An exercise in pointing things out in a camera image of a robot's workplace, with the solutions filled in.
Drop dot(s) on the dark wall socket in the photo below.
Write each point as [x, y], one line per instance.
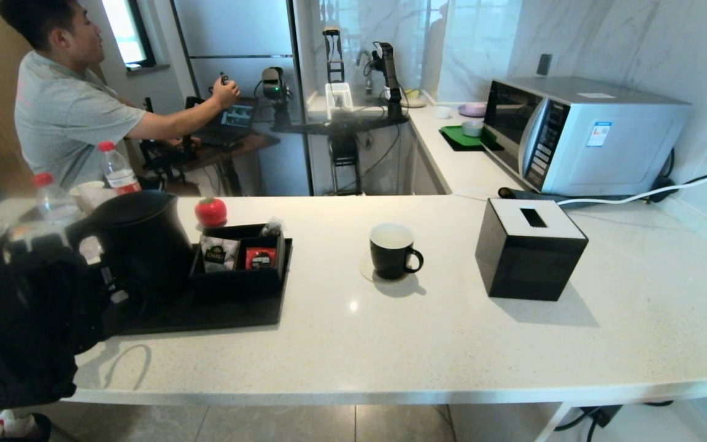
[544, 64]

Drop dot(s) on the black jointed arm white joint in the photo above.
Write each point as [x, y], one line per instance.
[389, 73]

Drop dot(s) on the clear red-capped water bottle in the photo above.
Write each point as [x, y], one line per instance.
[119, 175]
[56, 205]

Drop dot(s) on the white plastic basket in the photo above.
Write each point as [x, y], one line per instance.
[339, 101]

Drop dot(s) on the silver refrigerator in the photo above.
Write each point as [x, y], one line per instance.
[237, 37]

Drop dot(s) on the black serving tray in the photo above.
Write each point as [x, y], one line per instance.
[218, 313]

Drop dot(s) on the red tomato shaped container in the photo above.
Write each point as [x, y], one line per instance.
[210, 212]

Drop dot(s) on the small pale bowl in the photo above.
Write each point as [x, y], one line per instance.
[472, 129]

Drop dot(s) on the purple plate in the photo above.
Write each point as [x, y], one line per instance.
[473, 109]

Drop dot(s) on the white tea bag packet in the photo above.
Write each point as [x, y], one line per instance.
[218, 255]

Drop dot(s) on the black platform stand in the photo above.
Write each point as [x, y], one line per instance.
[344, 153]

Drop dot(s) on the red drink packet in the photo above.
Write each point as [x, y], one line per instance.
[261, 259]

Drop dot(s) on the black jointed control arm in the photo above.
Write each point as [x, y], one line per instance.
[163, 159]

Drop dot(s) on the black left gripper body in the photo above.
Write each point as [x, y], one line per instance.
[59, 301]

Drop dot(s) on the black camera on stand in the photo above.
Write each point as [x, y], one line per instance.
[274, 83]

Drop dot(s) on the chrome faucet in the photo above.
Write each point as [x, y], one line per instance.
[363, 58]

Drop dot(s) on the black electric kettle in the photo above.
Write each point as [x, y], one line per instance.
[145, 245]

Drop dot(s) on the man in grey shirt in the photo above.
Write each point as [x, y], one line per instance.
[65, 116]

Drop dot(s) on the black laptop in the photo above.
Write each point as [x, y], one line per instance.
[234, 120]

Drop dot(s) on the round translucent coaster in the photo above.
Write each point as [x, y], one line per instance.
[364, 269]

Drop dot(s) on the black mug white inside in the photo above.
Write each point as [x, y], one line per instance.
[390, 261]

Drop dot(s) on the silver microwave oven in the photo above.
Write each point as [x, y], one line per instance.
[611, 141]

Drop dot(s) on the green tray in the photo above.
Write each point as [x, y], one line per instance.
[458, 138]

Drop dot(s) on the black framed window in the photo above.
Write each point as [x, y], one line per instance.
[123, 31]

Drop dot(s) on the black organizer box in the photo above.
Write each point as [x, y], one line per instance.
[237, 285]

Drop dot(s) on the black tissue box white top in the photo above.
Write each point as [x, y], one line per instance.
[531, 264]

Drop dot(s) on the black waste bin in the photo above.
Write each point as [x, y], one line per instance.
[16, 426]

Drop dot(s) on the small white bowl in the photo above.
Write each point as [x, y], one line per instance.
[443, 112]

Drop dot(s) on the clear wrapped packet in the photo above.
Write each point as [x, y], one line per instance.
[272, 227]

